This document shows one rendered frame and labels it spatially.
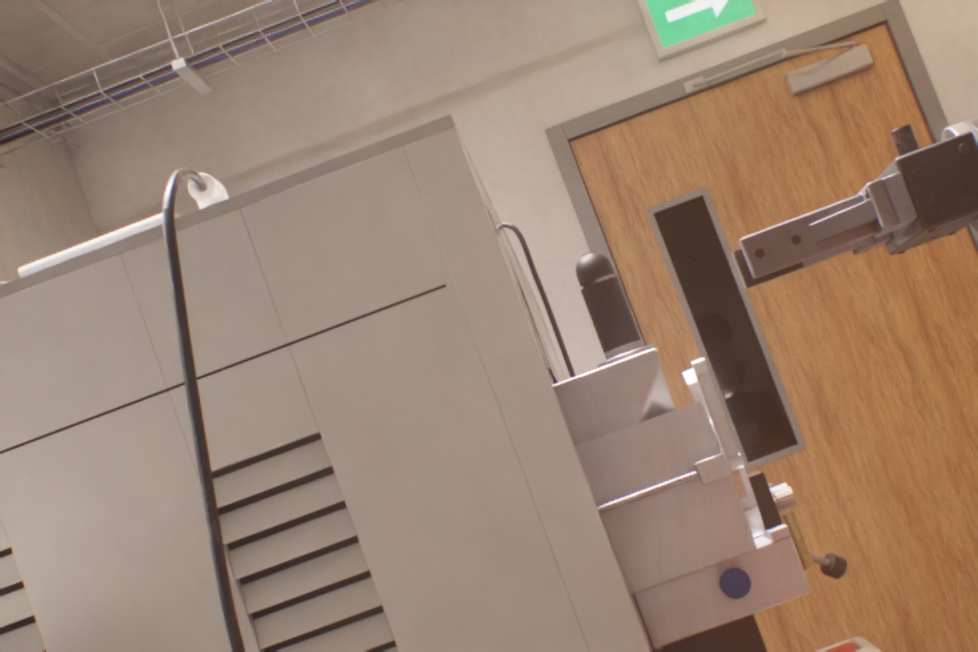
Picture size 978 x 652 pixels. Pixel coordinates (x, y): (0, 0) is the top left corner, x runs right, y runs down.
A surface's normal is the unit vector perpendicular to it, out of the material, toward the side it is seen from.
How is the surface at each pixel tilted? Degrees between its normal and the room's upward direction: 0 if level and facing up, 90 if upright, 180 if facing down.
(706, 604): 90
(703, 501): 90
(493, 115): 90
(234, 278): 90
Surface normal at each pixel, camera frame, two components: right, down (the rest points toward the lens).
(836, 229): -0.52, 0.11
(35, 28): 0.35, 0.93
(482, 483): -0.07, -0.07
